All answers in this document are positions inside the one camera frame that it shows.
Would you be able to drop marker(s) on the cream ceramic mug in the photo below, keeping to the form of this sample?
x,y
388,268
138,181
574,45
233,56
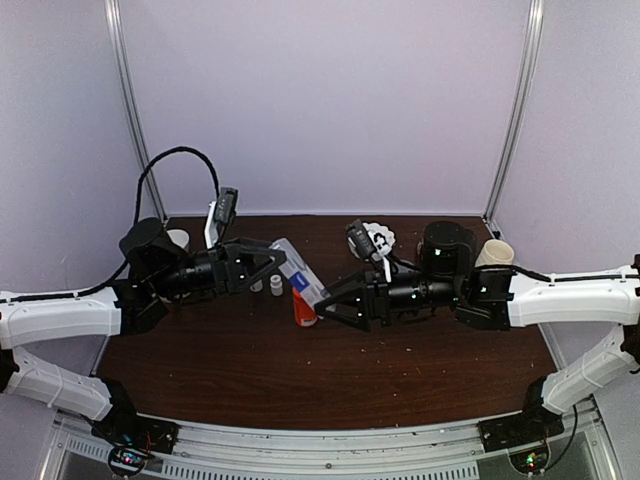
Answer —
x,y
495,252

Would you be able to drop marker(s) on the left aluminium frame post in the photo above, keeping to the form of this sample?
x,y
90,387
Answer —
x,y
117,38

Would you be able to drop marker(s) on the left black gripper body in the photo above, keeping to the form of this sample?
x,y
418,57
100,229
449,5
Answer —
x,y
220,269

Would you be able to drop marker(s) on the plain white bowl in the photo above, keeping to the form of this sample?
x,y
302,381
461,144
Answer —
x,y
180,237

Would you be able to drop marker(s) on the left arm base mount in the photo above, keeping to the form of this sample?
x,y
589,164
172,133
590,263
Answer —
x,y
134,439

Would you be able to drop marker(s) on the white fluted bowl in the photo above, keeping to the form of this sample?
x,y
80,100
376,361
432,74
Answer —
x,y
382,236

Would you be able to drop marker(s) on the clear plastic pill organizer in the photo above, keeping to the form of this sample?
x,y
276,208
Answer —
x,y
299,274

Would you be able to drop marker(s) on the shorter small white bottle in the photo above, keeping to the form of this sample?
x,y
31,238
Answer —
x,y
276,285

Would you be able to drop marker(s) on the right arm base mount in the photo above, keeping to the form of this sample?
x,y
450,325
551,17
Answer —
x,y
527,431

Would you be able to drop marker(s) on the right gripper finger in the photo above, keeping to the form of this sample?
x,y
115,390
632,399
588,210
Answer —
x,y
344,310
350,287

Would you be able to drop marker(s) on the front aluminium rail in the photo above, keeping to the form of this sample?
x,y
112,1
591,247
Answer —
x,y
446,451

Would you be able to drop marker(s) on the taller small white bottle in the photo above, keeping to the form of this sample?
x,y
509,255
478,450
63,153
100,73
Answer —
x,y
257,287

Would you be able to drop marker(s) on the orange pill bottle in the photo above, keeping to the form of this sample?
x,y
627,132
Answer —
x,y
305,316

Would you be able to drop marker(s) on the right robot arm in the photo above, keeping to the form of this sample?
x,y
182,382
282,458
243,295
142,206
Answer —
x,y
496,295

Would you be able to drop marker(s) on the right aluminium frame post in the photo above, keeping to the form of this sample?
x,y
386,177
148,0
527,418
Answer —
x,y
529,59

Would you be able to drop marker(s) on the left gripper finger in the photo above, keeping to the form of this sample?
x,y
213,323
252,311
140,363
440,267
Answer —
x,y
249,246
262,267

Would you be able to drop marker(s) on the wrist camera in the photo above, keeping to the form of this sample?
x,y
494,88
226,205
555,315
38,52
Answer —
x,y
366,250
220,216

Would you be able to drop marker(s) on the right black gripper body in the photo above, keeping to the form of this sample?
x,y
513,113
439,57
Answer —
x,y
379,304

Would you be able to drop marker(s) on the aluminium frame post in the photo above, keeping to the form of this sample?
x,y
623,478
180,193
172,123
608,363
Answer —
x,y
529,59
117,38

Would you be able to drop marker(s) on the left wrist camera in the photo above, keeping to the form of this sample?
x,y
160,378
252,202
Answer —
x,y
220,216

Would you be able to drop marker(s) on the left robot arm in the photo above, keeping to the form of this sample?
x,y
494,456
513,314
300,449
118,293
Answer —
x,y
160,272

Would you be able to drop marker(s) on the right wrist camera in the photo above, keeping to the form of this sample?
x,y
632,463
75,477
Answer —
x,y
366,250

